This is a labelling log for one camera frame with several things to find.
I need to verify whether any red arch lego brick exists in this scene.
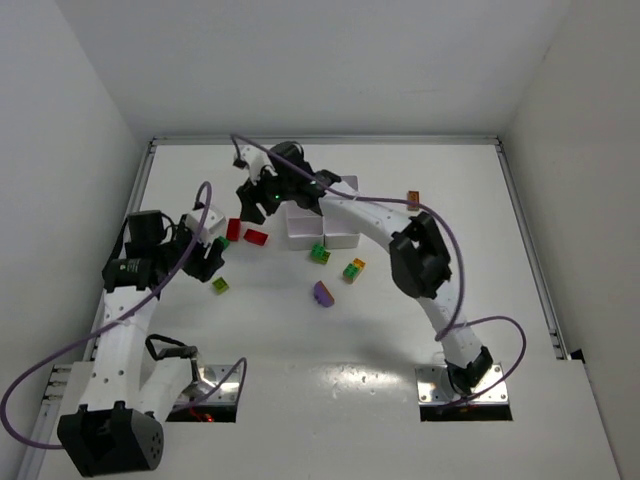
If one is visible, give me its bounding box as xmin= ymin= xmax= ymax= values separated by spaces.
xmin=244 ymin=228 xmax=269 ymax=246

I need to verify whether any orange lego brick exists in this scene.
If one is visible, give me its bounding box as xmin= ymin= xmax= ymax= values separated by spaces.
xmin=407 ymin=190 xmax=420 ymax=211

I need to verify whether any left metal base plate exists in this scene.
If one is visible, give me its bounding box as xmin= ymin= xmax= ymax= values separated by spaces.
xmin=174 ymin=363 xmax=245 ymax=409

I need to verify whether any yellow-green lego brick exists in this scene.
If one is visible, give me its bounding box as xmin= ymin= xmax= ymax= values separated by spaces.
xmin=212 ymin=277 xmax=229 ymax=295

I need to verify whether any small green lego brick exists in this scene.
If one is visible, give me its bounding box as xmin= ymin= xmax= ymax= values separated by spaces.
xmin=215 ymin=236 xmax=230 ymax=250

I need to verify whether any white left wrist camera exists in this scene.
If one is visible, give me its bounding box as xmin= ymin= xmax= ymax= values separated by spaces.
xmin=181 ymin=206 xmax=226 ymax=247

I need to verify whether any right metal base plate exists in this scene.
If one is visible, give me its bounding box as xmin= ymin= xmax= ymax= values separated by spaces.
xmin=415 ymin=363 xmax=510 ymax=406

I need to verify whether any white divided storage box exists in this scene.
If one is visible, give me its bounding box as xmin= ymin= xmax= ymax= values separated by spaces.
xmin=285 ymin=201 xmax=361 ymax=250

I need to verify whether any green and yellow lego stack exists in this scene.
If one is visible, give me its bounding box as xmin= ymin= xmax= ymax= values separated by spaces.
xmin=310 ymin=244 xmax=331 ymax=265

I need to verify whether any purple half-round lego piece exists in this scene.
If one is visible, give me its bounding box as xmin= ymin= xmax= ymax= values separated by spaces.
xmin=313 ymin=281 xmax=335 ymax=308

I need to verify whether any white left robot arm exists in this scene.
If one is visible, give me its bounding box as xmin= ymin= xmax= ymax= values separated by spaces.
xmin=57 ymin=203 xmax=226 ymax=477

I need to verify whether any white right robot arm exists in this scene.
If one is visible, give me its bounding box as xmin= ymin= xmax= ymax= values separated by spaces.
xmin=232 ymin=136 xmax=493 ymax=397

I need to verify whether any green orange lego stack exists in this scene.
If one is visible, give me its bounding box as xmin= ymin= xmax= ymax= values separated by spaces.
xmin=343 ymin=258 xmax=366 ymax=284

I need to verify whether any metal base plate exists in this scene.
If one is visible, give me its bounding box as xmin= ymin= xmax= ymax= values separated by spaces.
xmin=415 ymin=363 xmax=510 ymax=406
xmin=174 ymin=363 xmax=245 ymax=409

